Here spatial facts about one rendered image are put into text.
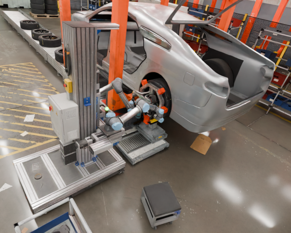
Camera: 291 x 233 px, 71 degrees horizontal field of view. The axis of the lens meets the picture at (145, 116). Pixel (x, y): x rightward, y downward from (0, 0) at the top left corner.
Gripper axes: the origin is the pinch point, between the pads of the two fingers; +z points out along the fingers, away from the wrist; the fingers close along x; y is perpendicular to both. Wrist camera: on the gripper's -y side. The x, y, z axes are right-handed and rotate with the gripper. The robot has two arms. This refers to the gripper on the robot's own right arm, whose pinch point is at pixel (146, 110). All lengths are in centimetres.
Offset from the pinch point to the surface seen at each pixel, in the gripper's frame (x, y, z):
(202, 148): -105, -82, -61
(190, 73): -29, 72, -40
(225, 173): -88, -82, -121
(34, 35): -10, -43, 580
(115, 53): 21, 69, 60
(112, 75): 21, 33, 65
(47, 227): 177, -2, -90
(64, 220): 164, -5, -90
